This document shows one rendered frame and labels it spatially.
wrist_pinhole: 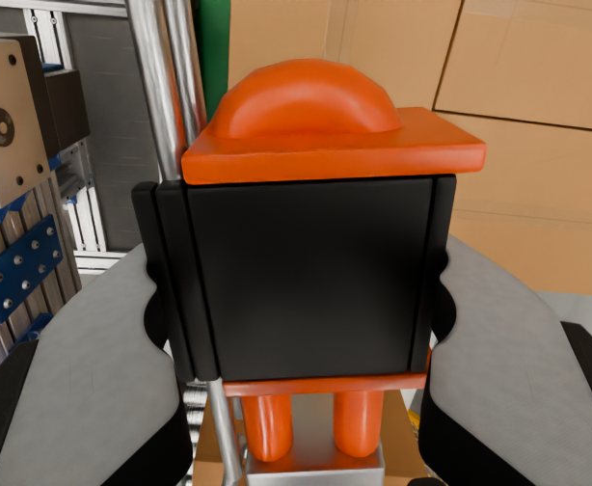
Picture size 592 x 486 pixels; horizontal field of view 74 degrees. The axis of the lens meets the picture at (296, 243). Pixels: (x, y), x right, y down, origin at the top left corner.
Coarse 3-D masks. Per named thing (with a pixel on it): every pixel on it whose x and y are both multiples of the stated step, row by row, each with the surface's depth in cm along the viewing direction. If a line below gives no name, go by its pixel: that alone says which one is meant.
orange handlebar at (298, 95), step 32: (288, 64) 10; (320, 64) 10; (224, 96) 11; (256, 96) 10; (288, 96) 10; (320, 96) 10; (352, 96) 10; (384, 96) 10; (224, 128) 10; (256, 128) 10; (288, 128) 10; (320, 128) 10; (352, 128) 10; (384, 128) 10; (256, 416) 16; (288, 416) 17; (352, 416) 16; (256, 448) 17; (288, 448) 18; (352, 448) 17
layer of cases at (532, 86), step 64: (256, 0) 66; (320, 0) 67; (384, 0) 67; (448, 0) 67; (512, 0) 67; (576, 0) 68; (256, 64) 71; (384, 64) 72; (448, 64) 72; (512, 64) 72; (576, 64) 73; (512, 128) 78; (576, 128) 79; (512, 192) 85; (576, 192) 86; (512, 256) 93; (576, 256) 94
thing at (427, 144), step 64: (448, 128) 10; (192, 192) 10; (256, 192) 10; (320, 192) 10; (384, 192) 10; (448, 192) 10; (256, 256) 10; (320, 256) 11; (384, 256) 11; (256, 320) 12; (320, 320) 12; (384, 320) 12; (256, 384) 13; (320, 384) 13; (384, 384) 13
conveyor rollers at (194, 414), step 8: (184, 392) 114; (192, 392) 114; (200, 392) 114; (184, 400) 114; (192, 400) 114; (200, 400) 114; (192, 408) 120; (200, 408) 120; (192, 416) 118; (200, 416) 118; (192, 424) 125; (192, 432) 123; (192, 440) 123; (192, 464) 132; (192, 472) 131
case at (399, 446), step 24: (384, 408) 78; (240, 432) 68; (384, 432) 73; (408, 432) 74; (216, 456) 63; (384, 456) 69; (408, 456) 70; (192, 480) 65; (216, 480) 65; (240, 480) 65; (384, 480) 66; (408, 480) 67
